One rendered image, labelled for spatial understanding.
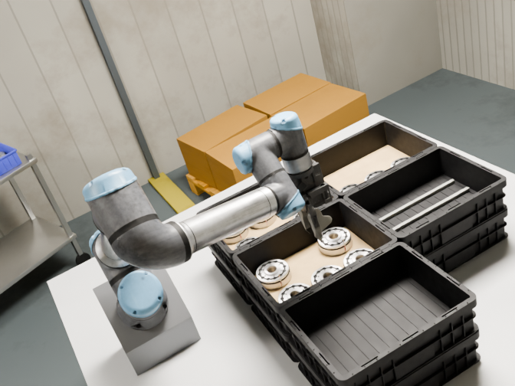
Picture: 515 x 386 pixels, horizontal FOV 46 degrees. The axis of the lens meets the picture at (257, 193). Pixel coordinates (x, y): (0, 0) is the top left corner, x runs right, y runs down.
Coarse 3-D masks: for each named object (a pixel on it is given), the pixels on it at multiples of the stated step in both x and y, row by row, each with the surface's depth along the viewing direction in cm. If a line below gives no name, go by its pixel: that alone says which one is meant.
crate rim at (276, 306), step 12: (348, 204) 189; (360, 216) 183; (288, 228) 187; (384, 228) 175; (264, 240) 185; (396, 240) 169; (240, 252) 183; (372, 252) 168; (240, 264) 178; (252, 276) 172; (264, 288) 167; (312, 288) 162; (288, 300) 161
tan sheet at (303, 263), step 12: (360, 240) 189; (300, 252) 192; (312, 252) 190; (348, 252) 186; (288, 264) 188; (300, 264) 187; (312, 264) 186; (324, 264) 184; (336, 264) 183; (300, 276) 182; (276, 300) 176
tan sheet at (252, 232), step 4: (292, 216) 209; (276, 220) 210; (280, 220) 209; (284, 220) 208; (288, 220) 208; (272, 224) 208; (276, 224) 207; (280, 224) 207; (248, 228) 210; (252, 228) 209; (264, 228) 207; (268, 228) 207; (272, 228) 206; (248, 232) 208; (252, 232) 207; (256, 232) 207; (260, 232) 206; (264, 232) 205; (248, 236) 206; (252, 236) 205; (256, 236) 205; (228, 244) 205; (232, 244) 204; (236, 244) 204; (232, 248) 202
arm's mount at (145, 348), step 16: (160, 272) 187; (96, 288) 183; (112, 304) 182; (176, 304) 185; (112, 320) 180; (176, 320) 183; (192, 320) 186; (128, 336) 180; (144, 336) 180; (160, 336) 182; (176, 336) 185; (192, 336) 188; (128, 352) 178; (144, 352) 182; (160, 352) 184; (176, 352) 187; (144, 368) 184
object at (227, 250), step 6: (252, 186) 212; (240, 192) 211; (330, 192) 197; (228, 198) 210; (336, 198) 193; (216, 204) 208; (324, 204) 192; (204, 210) 207; (288, 222) 190; (276, 228) 188; (264, 234) 187; (222, 240) 190; (252, 240) 186; (222, 246) 188; (246, 246) 185; (228, 252) 184; (234, 252) 184
